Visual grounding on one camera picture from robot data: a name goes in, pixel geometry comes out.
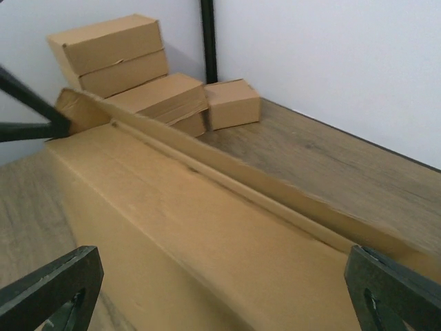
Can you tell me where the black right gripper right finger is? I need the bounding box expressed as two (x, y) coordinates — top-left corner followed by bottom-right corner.
(345, 245), (440, 330)

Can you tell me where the black left frame post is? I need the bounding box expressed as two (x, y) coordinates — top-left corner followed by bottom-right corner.
(200, 0), (218, 83)

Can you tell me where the tilted small cardboard box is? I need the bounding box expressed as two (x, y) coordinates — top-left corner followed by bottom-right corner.
(204, 79), (261, 130)

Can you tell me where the tall folded cardboard box stack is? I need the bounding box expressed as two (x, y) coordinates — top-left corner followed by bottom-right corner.
(46, 14), (169, 98)

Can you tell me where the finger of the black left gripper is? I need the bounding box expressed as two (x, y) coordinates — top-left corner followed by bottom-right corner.
(0, 63), (72, 143)

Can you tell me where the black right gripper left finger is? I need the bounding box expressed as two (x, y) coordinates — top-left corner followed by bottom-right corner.
(1, 245), (104, 330)

